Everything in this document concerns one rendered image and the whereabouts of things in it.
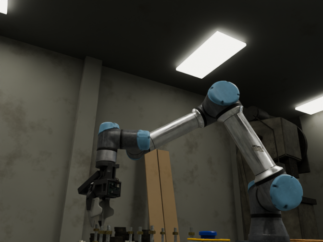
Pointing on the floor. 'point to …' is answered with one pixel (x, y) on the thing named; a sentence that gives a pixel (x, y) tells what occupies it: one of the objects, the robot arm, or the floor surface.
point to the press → (307, 208)
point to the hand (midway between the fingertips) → (95, 223)
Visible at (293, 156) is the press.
